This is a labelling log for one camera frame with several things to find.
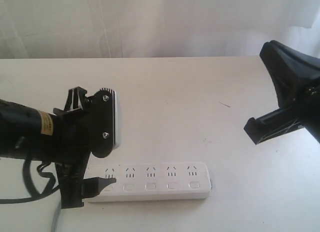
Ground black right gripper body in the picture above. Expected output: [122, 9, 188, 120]
[296, 78, 320, 143]

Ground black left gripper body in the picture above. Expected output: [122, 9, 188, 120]
[37, 87, 94, 209]

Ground white power strip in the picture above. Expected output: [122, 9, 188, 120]
[86, 162, 212, 203]

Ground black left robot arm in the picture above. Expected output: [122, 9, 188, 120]
[0, 87, 120, 209]

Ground grey power cord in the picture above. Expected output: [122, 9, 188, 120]
[51, 199, 62, 232]

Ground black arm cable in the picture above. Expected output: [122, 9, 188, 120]
[0, 158, 62, 205]

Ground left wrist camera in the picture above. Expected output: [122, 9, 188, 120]
[88, 88, 122, 158]

